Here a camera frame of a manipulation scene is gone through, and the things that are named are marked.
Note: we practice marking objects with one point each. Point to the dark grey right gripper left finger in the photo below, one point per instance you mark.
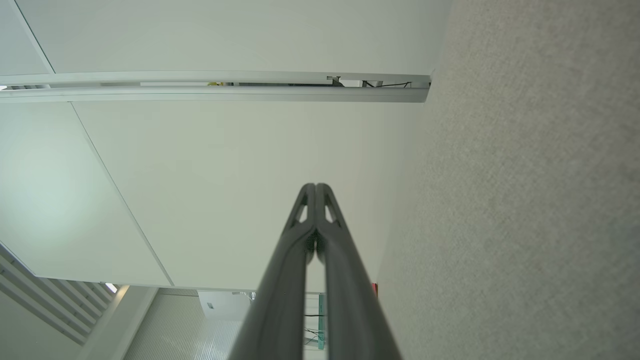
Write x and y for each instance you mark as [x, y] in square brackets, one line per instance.
[280, 300]

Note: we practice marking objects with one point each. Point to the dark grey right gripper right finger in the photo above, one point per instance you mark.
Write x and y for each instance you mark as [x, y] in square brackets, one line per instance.
[350, 310]

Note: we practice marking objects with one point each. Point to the teal upright bar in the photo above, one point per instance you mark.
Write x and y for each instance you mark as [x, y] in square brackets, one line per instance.
[321, 320]

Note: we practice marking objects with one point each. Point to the small red object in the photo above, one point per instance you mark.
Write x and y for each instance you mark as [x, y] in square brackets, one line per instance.
[374, 289]

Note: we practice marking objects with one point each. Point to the white wall box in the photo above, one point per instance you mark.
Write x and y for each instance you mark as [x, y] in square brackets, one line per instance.
[222, 305]

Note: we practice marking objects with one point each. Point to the grey partition post with feet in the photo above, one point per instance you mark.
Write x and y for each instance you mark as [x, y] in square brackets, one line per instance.
[200, 94]

